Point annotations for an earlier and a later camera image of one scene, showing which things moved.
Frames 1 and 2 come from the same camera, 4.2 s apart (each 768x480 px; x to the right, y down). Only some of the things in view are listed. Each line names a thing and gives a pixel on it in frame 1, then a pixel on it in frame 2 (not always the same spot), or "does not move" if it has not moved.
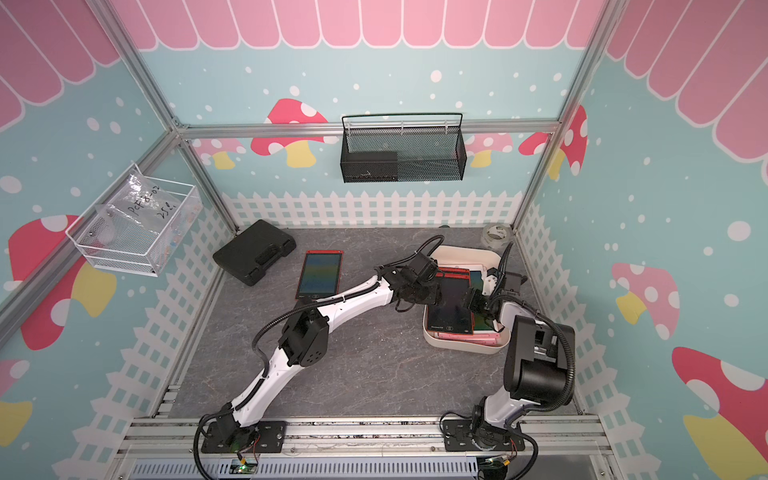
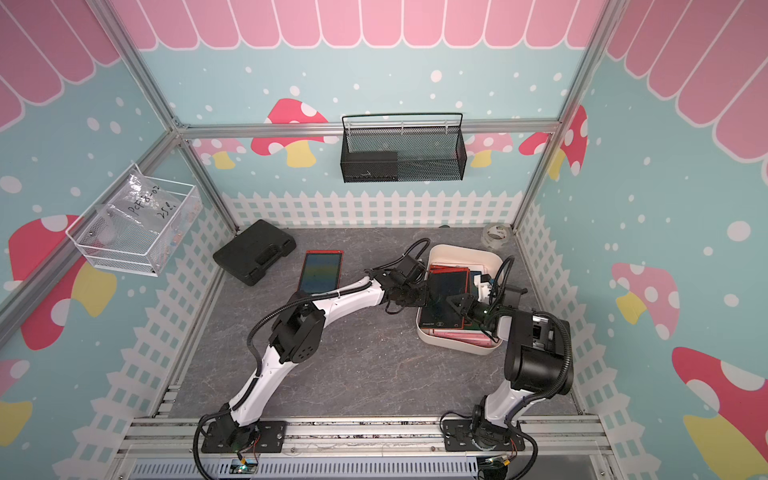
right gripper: [474, 297] -> [468, 308]
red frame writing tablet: [320, 275] does not move
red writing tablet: [451, 313] does not move
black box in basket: [370, 166] does not move
